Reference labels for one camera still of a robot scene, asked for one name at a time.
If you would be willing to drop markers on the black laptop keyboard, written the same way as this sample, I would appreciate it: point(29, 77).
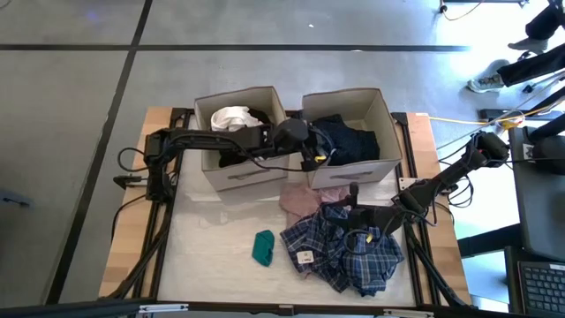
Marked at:
point(543, 287)

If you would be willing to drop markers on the black frame bar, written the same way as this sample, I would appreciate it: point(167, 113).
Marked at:
point(265, 309)

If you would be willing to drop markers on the black aluminium table frame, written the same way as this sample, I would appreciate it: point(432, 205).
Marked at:
point(152, 247)
point(424, 265)

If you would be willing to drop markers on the blue checked shirt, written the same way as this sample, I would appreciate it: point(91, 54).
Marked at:
point(375, 260)

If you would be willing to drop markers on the navy white plaid shirt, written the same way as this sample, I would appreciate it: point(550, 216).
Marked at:
point(318, 240)

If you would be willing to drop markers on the dark navy garment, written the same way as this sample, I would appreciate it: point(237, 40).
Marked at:
point(353, 141)

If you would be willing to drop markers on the person's foot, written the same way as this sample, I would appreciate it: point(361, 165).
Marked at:
point(527, 44)
point(485, 84)

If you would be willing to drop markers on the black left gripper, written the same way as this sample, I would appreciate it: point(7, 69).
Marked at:
point(315, 148)

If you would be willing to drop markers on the teal cloth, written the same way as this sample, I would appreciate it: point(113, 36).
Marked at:
point(263, 248)

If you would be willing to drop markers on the black clamp bracket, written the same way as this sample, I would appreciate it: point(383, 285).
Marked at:
point(128, 180)

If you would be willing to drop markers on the dark grey flat panel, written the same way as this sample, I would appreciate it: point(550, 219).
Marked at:
point(538, 207)

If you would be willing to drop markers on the white garment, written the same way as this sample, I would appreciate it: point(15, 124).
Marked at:
point(231, 118)

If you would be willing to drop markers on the beige fabric storage bin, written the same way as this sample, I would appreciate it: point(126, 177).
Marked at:
point(388, 170)
point(212, 176)

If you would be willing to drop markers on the silver mounting plate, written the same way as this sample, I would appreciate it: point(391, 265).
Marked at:
point(407, 183)

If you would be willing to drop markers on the black power strip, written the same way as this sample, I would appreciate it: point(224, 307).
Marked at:
point(499, 114)

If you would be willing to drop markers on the dark blue floor object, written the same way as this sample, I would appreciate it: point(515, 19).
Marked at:
point(15, 199)

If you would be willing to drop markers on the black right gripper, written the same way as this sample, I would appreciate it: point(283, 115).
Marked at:
point(371, 217)

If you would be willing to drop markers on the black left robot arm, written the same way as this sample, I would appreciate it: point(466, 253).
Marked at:
point(198, 137)

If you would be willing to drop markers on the pink woven garment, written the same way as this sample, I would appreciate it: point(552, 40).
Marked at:
point(300, 201)

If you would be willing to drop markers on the person's leg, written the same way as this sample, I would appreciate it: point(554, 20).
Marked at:
point(534, 66)
point(545, 22)

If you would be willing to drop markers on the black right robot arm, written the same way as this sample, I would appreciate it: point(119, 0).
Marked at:
point(446, 174)

